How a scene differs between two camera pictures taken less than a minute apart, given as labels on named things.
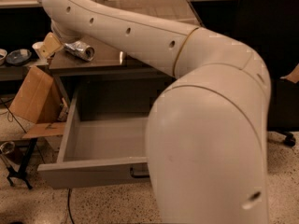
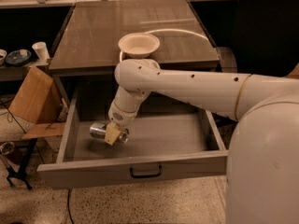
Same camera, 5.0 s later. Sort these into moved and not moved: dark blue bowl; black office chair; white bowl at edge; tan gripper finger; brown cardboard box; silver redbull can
Moved: silver redbull can; tan gripper finger
Not moved: brown cardboard box; black office chair; dark blue bowl; white bowl at edge
